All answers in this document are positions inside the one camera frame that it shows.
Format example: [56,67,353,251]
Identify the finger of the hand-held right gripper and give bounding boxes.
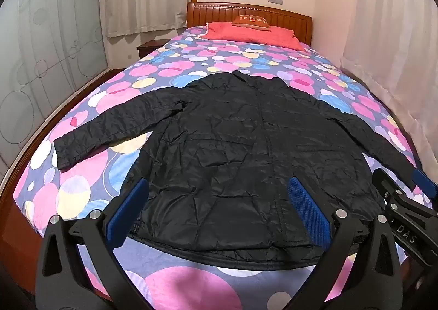
[372,167,438,220]
[411,169,438,198]

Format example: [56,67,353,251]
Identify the wooden headboard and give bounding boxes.
[186,2,313,47]

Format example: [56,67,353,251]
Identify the small orange cushion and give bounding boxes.
[232,15,272,30]

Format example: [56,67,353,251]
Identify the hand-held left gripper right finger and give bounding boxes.
[288,176,402,310]

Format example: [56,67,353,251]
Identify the wooden nightstand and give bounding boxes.
[136,39,169,59]

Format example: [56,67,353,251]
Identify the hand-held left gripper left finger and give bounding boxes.
[36,178,150,310]

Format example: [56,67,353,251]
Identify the red pillow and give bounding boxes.
[202,21,306,52]

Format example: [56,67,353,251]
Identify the black puffer jacket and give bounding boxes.
[54,70,416,268]

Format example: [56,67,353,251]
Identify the bed with colourful circle sheet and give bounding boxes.
[14,24,428,310]

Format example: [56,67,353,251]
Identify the wooden bed frame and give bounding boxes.
[0,68,126,297]

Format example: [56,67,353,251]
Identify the cream striped long curtain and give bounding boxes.
[340,0,438,175]

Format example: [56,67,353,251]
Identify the frosted wardrobe door with circles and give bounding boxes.
[0,0,111,175]

